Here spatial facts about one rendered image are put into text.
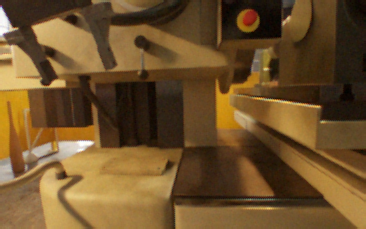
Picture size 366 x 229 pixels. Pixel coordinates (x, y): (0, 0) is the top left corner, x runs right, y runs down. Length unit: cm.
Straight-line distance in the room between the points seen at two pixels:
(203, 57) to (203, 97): 67
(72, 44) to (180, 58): 36
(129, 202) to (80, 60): 54
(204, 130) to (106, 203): 74
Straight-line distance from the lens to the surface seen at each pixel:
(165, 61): 60
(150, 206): 78
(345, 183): 76
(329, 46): 59
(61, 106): 160
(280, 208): 80
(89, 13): 35
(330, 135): 53
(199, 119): 125
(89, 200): 87
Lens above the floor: 99
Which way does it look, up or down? 7 degrees down
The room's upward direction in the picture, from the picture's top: 2 degrees counter-clockwise
